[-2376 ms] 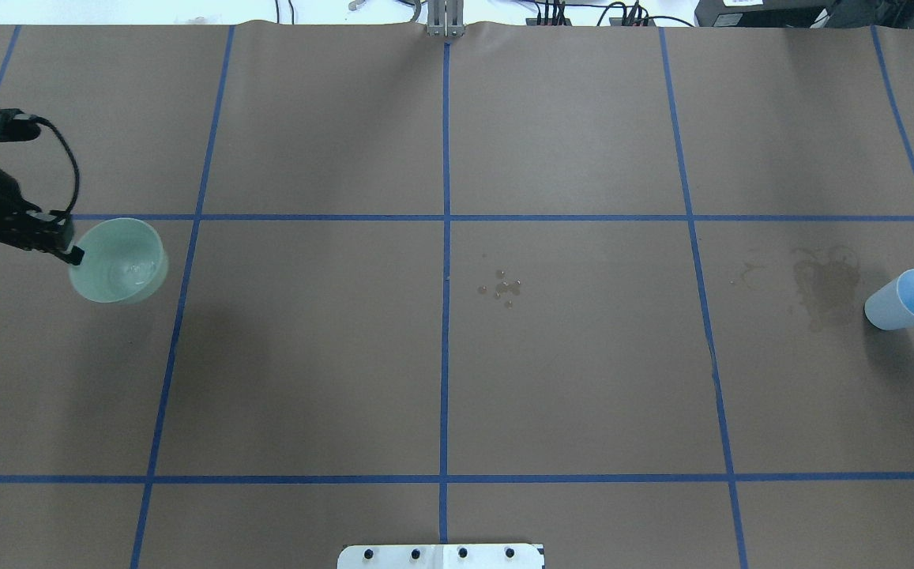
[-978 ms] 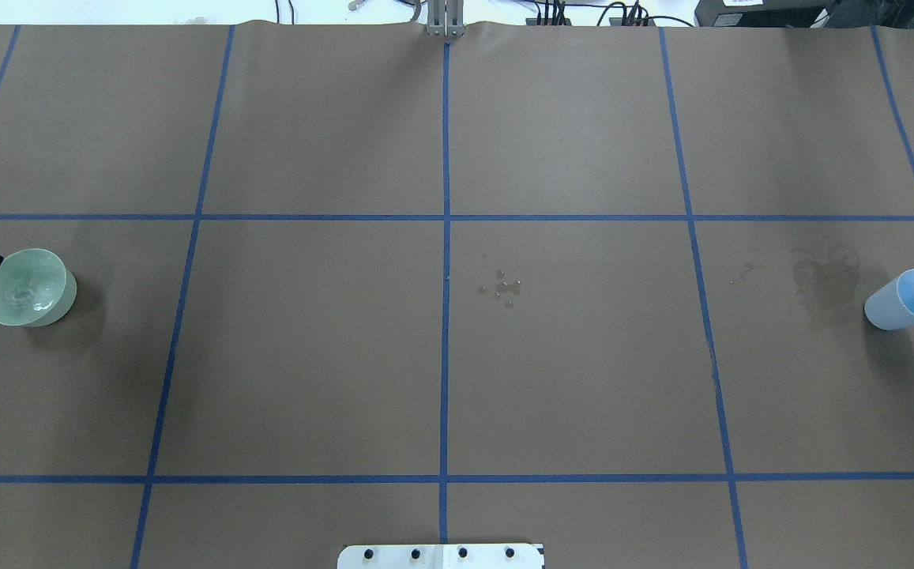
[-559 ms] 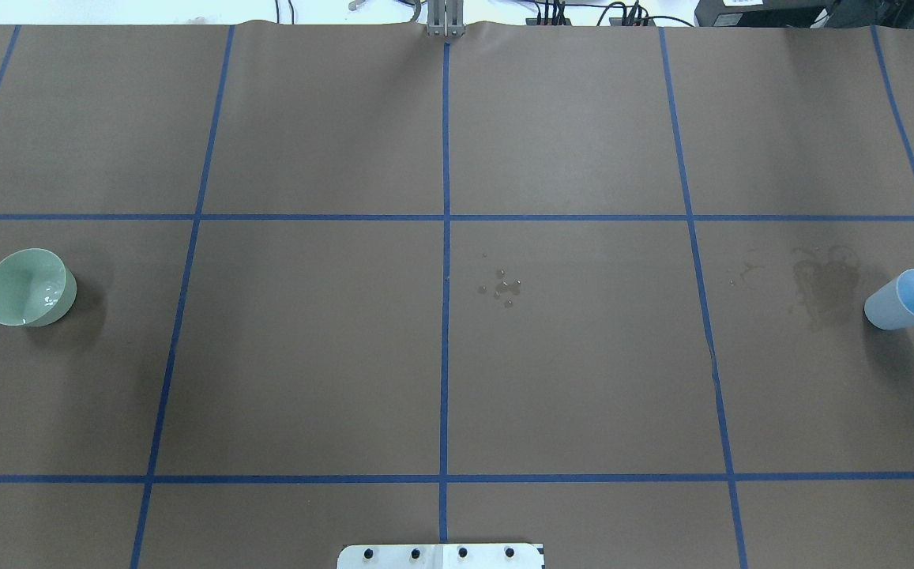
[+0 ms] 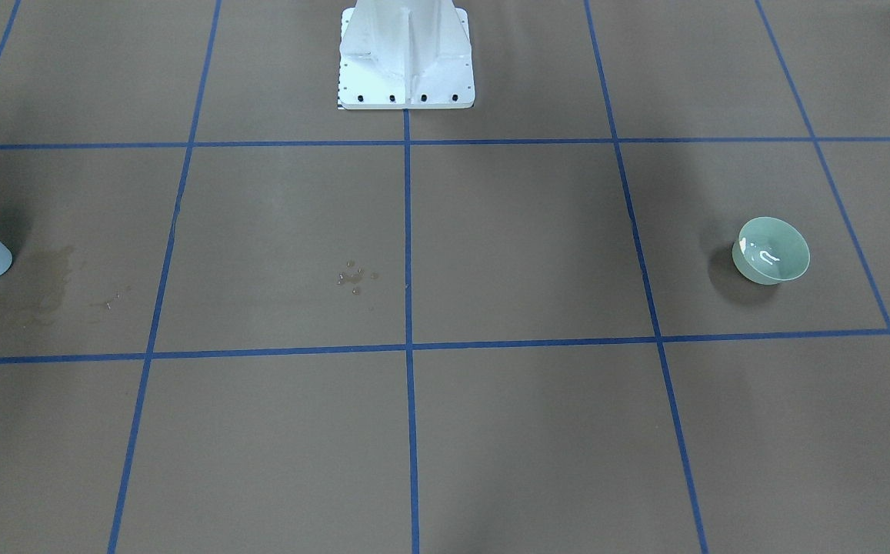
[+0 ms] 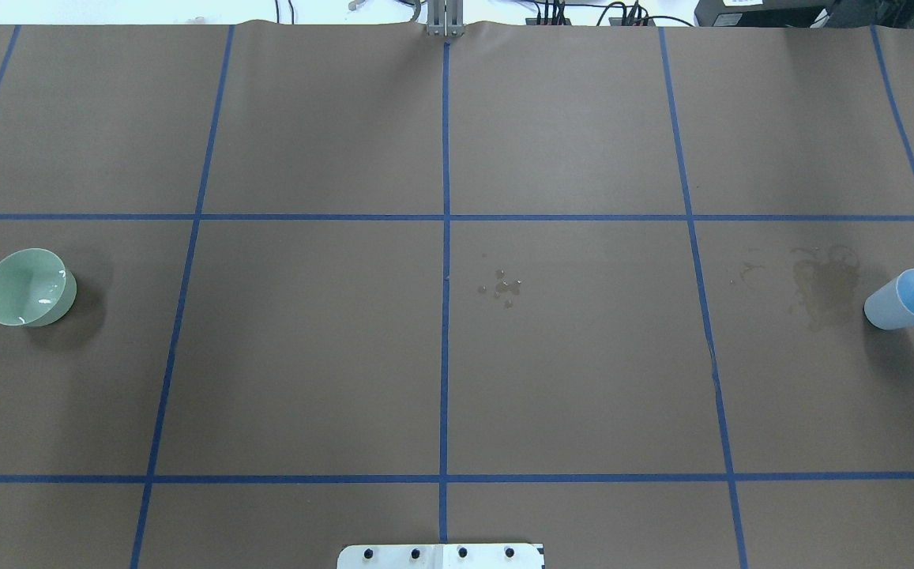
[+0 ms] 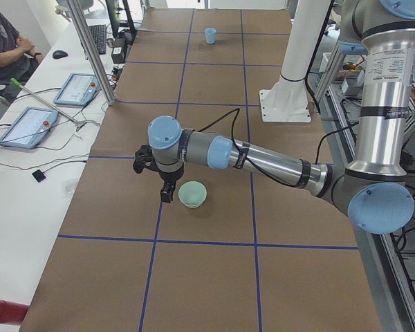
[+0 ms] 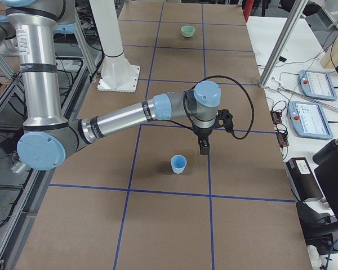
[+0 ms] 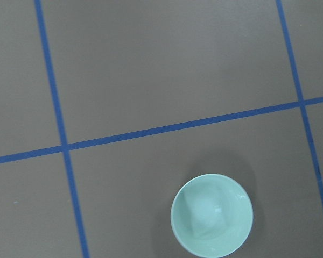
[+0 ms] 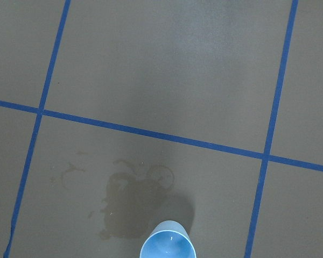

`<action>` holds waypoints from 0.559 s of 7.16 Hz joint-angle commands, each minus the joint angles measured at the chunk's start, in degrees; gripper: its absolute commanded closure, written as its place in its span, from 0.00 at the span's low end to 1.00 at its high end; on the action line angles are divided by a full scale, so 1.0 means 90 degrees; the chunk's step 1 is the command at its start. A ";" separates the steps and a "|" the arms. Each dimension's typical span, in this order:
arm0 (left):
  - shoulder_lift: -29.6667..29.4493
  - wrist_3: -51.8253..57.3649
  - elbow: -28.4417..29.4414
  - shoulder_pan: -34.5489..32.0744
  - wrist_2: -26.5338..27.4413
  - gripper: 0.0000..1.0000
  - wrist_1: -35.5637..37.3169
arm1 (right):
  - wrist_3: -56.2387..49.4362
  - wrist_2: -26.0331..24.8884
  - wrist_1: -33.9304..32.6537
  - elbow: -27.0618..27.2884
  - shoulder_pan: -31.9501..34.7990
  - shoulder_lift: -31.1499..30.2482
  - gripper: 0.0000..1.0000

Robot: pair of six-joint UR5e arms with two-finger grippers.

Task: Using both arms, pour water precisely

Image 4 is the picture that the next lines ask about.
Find mint green bowl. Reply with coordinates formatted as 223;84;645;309
731;216;811;286

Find white metal pedestal base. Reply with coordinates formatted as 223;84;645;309
337;1;476;110

